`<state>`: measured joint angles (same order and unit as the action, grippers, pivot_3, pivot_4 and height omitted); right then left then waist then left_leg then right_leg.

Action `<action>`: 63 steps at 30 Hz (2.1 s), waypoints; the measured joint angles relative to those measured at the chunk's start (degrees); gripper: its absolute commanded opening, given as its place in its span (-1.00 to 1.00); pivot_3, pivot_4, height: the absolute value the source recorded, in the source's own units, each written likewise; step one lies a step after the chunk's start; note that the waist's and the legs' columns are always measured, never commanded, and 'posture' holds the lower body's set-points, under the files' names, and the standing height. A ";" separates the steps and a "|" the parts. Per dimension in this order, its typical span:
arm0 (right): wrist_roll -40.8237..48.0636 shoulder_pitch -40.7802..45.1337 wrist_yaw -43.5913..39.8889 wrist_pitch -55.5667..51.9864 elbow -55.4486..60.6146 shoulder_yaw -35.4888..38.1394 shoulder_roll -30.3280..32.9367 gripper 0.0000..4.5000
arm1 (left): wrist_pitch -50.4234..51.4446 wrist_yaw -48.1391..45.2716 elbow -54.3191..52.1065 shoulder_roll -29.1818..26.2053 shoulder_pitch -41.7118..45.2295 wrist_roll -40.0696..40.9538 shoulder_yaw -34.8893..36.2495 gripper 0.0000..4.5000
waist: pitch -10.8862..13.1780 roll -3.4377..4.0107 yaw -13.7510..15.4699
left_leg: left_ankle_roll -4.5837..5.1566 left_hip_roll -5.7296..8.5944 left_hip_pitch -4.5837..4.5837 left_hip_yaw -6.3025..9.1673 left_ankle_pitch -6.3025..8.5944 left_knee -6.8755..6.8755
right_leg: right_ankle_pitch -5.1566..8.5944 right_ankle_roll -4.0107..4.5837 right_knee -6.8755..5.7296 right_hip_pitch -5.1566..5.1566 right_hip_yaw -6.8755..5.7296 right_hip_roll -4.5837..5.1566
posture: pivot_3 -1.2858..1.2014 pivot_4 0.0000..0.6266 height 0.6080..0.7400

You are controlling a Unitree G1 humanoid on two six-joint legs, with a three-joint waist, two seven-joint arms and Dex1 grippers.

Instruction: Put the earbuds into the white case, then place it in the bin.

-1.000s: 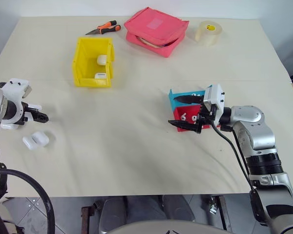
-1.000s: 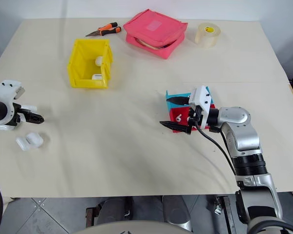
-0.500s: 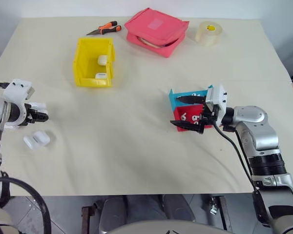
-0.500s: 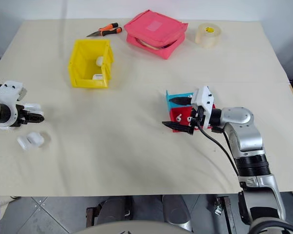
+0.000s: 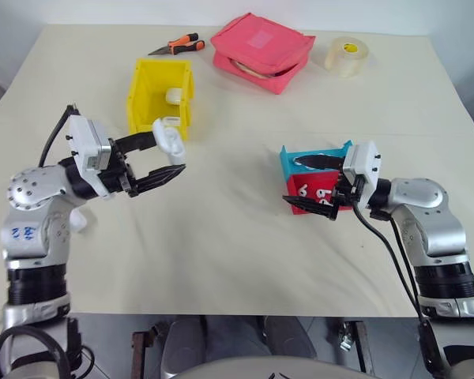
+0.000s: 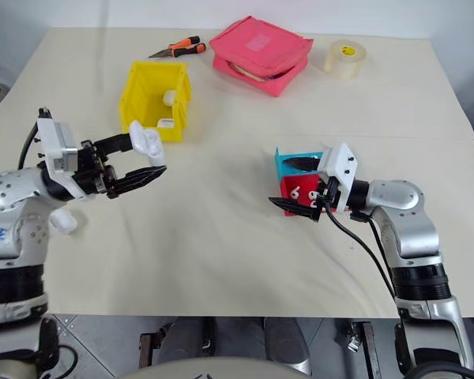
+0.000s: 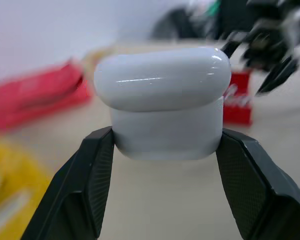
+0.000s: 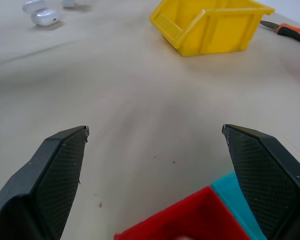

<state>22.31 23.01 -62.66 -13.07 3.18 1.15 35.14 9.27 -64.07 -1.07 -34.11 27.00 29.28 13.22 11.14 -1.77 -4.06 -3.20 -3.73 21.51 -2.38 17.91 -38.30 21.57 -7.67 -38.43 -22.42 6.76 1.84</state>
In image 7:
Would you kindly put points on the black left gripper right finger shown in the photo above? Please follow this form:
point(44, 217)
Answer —
point(260, 190)

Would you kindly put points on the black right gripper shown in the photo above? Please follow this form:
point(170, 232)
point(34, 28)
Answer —
point(267, 45)

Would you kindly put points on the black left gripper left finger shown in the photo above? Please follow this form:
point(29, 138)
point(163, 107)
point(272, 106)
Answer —
point(75, 190)

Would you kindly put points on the white earbud charging case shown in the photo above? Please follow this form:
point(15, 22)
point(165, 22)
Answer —
point(162, 100)

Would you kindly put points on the small red white-lettered carton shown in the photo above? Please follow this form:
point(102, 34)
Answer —
point(238, 110)

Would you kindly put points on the yellow package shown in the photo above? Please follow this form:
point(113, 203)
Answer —
point(12, 190)

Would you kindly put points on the dark blurred background object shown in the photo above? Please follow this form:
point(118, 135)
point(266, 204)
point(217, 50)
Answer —
point(187, 22)

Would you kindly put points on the large red box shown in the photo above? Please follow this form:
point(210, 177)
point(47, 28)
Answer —
point(32, 97)

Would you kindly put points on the beige blurred object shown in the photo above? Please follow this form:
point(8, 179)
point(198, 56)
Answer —
point(96, 58)

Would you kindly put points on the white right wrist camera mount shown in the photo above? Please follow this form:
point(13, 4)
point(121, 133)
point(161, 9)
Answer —
point(298, 25)

